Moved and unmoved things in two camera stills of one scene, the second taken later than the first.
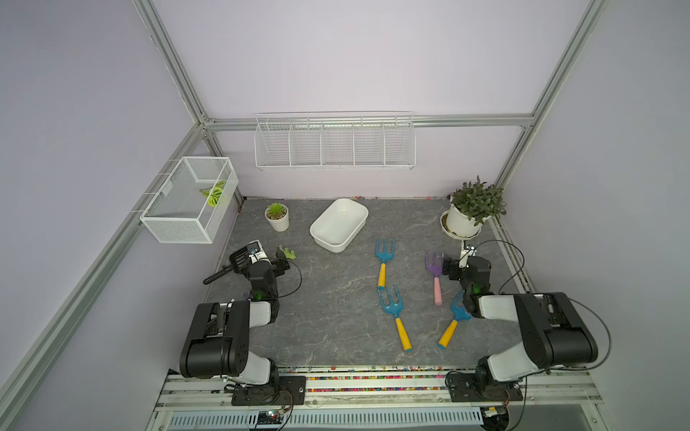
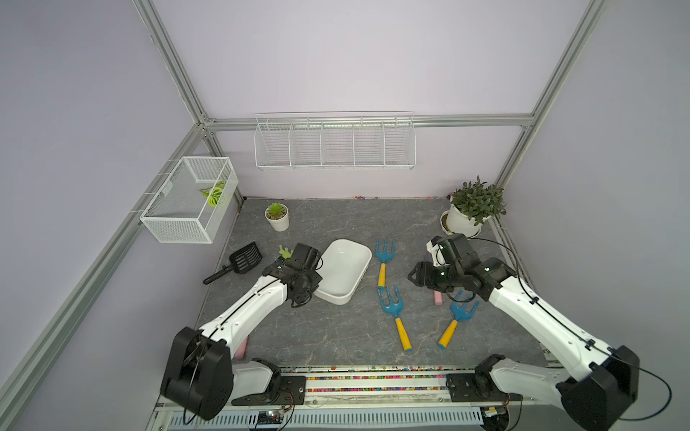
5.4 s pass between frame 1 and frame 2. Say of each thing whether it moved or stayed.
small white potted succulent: stayed
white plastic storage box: moved
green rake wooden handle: stayed
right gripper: moved
